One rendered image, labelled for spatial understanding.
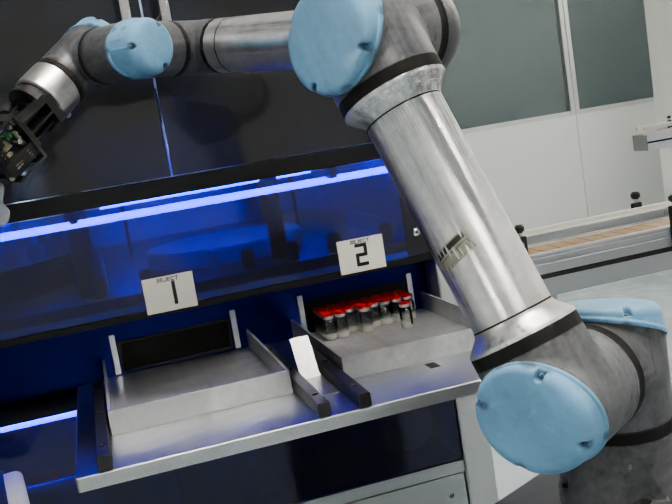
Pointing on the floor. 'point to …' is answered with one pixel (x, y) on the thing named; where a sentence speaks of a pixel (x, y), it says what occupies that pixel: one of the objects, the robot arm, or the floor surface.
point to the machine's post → (484, 479)
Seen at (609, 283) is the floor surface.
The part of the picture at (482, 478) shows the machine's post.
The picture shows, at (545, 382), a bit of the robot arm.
